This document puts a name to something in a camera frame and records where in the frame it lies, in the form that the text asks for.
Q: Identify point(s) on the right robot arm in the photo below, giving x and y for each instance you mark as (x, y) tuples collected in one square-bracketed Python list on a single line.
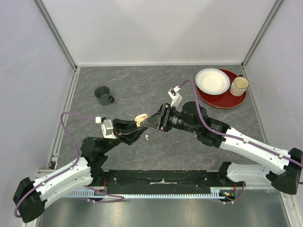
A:
[(277, 167)]

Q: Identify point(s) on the dark green mug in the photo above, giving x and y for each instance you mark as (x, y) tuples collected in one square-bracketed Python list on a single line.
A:
[(102, 93)]

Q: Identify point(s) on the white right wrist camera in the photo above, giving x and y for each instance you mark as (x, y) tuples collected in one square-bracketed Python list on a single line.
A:
[(175, 96)]

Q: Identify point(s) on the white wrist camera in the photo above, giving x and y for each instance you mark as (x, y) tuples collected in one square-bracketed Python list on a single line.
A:
[(107, 127), (175, 96)]

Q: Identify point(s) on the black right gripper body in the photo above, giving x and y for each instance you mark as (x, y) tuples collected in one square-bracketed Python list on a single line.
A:
[(168, 111)]

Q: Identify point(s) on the aluminium frame rails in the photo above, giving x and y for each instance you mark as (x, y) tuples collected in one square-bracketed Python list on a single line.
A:
[(287, 200)]

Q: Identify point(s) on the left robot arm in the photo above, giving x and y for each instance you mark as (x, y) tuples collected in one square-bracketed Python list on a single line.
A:
[(32, 197)]

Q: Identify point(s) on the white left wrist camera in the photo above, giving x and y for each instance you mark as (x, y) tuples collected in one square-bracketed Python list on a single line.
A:
[(107, 127)]

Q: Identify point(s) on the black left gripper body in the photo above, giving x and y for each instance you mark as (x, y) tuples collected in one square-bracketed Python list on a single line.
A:
[(117, 136)]

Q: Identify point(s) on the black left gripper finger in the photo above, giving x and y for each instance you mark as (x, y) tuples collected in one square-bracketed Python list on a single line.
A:
[(124, 125), (130, 135)]

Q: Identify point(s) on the beige earbud charging case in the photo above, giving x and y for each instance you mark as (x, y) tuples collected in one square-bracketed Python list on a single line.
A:
[(140, 118)]

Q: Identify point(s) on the red round tray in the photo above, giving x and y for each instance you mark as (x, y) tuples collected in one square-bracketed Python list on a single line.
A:
[(225, 100)]

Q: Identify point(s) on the light blue cable duct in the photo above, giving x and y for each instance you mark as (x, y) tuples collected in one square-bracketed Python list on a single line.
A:
[(90, 194)]

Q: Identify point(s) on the white plate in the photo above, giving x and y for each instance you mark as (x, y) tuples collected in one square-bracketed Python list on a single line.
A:
[(212, 81)]

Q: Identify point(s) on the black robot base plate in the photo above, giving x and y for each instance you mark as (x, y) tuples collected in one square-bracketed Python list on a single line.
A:
[(161, 182)]

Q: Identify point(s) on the beige patterned cup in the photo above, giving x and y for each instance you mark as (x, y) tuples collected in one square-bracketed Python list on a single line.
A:
[(239, 85)]

